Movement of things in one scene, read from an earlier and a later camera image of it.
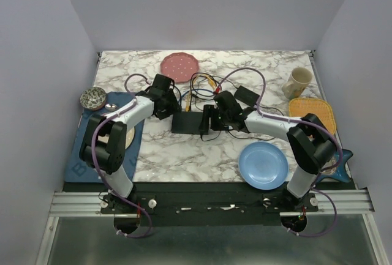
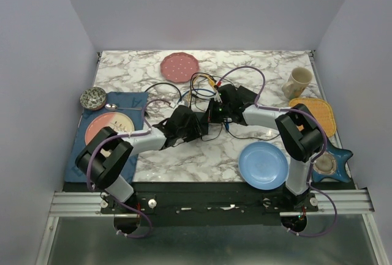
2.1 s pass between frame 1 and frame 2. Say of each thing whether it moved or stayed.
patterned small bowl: stayed
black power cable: moved
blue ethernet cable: stayed
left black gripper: moved
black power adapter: stayed
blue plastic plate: stayed
